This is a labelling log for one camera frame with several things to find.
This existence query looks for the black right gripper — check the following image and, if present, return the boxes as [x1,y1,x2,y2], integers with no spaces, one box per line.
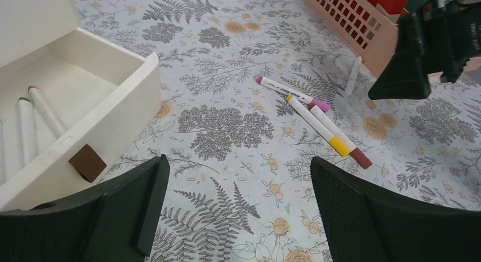
[368,0,480,100]

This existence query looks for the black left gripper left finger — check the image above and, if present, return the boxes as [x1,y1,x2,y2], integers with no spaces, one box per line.
[1,155,170,261]

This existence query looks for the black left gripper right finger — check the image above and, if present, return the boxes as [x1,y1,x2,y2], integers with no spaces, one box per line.
[310,157,480,261]

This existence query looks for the plain white marker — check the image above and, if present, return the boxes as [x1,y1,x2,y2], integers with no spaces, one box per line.
[345,56,362,95]

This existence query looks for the dark red capped white marker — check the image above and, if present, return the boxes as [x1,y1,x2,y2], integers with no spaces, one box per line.
[308,103,373,169]

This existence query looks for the yellow capped white marker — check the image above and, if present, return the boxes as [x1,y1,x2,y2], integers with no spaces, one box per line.
[286,95,349,157]

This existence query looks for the pink capped white marker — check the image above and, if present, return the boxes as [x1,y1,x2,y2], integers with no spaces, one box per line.
[256,76,331,112]

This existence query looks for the brown capped white marker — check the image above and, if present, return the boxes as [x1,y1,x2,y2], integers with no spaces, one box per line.
[27,86,68,138]

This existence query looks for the green capped white marker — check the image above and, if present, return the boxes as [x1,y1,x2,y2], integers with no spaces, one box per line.
[18,97,38,167]

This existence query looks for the cream drawer unit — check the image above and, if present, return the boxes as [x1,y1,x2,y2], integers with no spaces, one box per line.
[1,0,162,211]

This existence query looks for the floral desk mat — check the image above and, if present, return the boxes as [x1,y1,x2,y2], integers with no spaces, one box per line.
[75,0,480,261]

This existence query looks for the peach plastic file organizer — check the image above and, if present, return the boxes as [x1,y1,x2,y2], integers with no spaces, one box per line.
[307,0,480,78]

